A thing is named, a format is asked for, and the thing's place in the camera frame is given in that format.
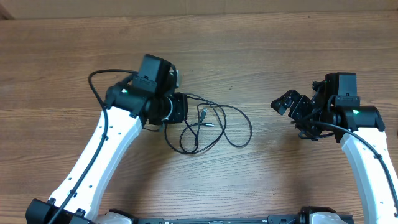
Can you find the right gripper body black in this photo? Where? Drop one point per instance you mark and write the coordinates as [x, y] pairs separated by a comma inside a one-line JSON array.
[[302, 111]]

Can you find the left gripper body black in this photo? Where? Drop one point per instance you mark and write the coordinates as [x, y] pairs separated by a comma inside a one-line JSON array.
[[179, 112]]

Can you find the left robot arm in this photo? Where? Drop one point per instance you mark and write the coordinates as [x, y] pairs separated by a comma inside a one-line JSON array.
[[144, 96]]

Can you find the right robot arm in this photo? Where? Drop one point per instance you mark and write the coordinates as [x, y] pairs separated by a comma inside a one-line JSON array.
[[335, 110]]

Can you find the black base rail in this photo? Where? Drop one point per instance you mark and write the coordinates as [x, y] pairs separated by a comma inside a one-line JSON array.
[[271, 219]]

